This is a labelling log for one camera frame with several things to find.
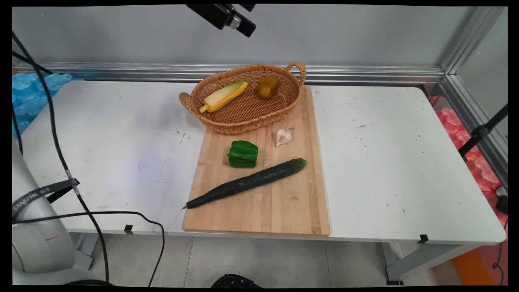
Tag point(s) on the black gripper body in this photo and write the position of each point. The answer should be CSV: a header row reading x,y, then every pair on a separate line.
x,y
211,14

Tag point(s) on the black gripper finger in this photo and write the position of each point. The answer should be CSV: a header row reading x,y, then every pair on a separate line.
x,y
245,26
247,7

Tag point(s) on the yellow bell pepper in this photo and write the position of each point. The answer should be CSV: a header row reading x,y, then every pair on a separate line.
x,y
267,89

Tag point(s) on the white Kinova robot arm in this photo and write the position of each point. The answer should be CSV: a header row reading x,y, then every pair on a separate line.
x,y
36,247

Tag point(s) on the corn cob with husk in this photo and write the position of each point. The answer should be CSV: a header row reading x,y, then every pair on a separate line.
x,y
223,96

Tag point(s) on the woven wicker basket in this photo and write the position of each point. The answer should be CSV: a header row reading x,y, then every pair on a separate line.
x,y
243,115

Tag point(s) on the garlic bulb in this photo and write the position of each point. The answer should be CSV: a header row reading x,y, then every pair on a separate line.
x,y
283,137

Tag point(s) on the green bell pepper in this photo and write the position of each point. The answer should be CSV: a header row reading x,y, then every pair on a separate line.
x,y
243,156

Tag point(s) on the long dark green cucumber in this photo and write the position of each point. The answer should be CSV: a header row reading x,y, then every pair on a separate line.
x,y
247,182

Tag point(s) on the wooden cutting board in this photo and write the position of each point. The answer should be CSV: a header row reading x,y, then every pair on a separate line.
x,y
275,202

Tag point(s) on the blue foam mat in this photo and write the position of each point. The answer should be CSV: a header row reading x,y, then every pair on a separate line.
x,y
32,93

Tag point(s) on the black tape strip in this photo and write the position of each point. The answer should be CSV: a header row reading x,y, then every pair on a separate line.
x,y
128,229
423,238

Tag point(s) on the black round object on floor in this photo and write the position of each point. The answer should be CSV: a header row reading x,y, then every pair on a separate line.
x,y
235,281

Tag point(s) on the black tripod stand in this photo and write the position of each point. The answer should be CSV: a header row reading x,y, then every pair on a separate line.
x,y
480,132

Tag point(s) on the grey table leg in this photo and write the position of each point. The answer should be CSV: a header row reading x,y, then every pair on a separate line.
x,y
86,249
421,259

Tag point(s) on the red foam mat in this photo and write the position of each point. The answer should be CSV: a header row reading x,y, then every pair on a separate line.
x,y
482,170

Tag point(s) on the small black device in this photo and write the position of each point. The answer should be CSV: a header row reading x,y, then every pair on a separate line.
x,y
502,200

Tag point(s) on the horizontal aluminium frame rail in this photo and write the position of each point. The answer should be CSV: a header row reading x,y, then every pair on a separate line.
x,y
365,75

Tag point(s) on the upright aluminium frame post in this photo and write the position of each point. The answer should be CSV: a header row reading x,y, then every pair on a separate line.
x,y
470,38

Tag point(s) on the side aluminium frame rail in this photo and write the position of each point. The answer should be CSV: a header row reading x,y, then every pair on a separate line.
x,y
474,117

